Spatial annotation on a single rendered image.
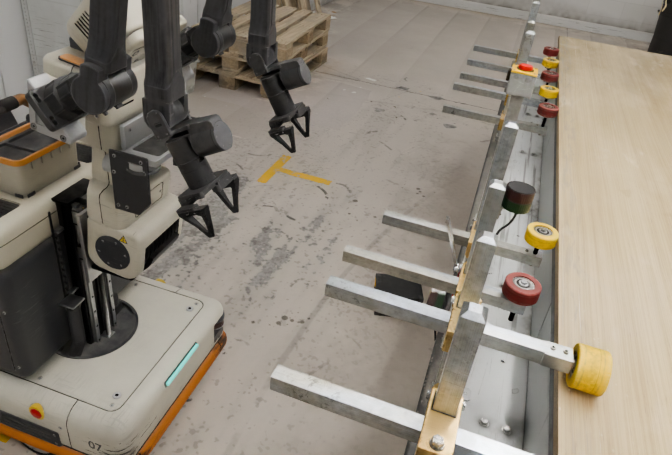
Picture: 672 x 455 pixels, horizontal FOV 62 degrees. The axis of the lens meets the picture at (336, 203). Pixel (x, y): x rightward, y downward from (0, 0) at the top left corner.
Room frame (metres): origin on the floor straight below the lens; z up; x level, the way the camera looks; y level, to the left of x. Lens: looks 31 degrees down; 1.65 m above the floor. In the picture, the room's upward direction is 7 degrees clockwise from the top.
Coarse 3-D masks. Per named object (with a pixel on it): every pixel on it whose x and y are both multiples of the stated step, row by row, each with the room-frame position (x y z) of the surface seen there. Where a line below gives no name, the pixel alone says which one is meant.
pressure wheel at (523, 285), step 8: (520, 272) 1.03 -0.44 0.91; (512, 280) 0.99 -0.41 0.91; (520, 280) 1.00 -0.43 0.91; (528, 280) 1.01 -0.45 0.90; (536, 280) 1.01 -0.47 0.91; (504, 288) 0.99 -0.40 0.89; (512, 288) 0.97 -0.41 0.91; (520, 288) 0.97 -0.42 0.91; (528, 288) 0.98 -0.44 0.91; (536, 288) 0.98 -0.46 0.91; (512, 296) 0.96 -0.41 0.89; (520, 296) 0.95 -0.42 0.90; (528, 296) 0.95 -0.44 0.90; (536, 296) 0.96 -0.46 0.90; (520, 304) 0.95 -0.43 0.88; (528, 304) 0.95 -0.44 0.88; (512, 320) 0.99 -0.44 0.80
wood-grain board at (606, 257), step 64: (576, 64) 2.90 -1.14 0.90; (640, 64) 3.06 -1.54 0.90; (576, 128) 1.99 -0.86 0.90; (640, 128) 2.08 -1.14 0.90; (576, 192) 1.47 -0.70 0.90; (640, 192) 1.52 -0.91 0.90; (576, 256) 1.13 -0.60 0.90; (640, 256) 1.17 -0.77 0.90; (576, 320) 0.89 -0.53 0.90; (640, 320) 0.92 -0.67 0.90; (640, 384) 0.74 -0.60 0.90; (576, 448) 0.58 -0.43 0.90; (640, 448) 0.60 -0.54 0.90
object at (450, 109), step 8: (448, 104) 2.31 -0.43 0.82; (448, 112) 2.28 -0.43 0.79; (456, 112) 2.27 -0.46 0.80; (464, 112) 2.26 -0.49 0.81; (472, 112) 2.25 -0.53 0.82; (480, 112) 2.26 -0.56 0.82; (480, 120) 2.24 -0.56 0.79; (488, 120) 2.23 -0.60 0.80; (496, 120) 2.22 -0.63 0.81; (520, 120) 2.22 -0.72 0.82; (520, 128) 2.19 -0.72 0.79; (528, 128) 2.19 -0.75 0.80; (536, 128) 2.18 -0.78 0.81; (544, 128) 2.17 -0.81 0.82
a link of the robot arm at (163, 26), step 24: (144, 0) 0.96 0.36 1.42; (168, 0) 0.95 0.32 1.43; (144, 24) 0.96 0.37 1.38; (168, 24) 0.95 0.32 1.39; (144, 48) 0.96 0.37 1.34; (168, 48) 0.95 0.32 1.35; (168, 72) 0.95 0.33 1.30; (144, 96) 0.96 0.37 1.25; (168, 96) 0.94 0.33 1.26; (144, 120) 0.95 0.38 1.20; (168, 120) 0.94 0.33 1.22
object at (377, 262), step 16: (352, 256) 1.08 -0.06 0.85; (368, 256) 1.08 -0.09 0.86; (384, 256) 1.09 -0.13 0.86; (384, 272) 1.06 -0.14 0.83; (400, 272) 1.05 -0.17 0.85; (416, 272) 1.04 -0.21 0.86; (432, 272) 1.05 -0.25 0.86; (448, 288) 1.02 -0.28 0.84; (496, 288) 1.02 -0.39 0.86; (496, 304) 0.99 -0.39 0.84; (512, 304) 0.98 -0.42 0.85
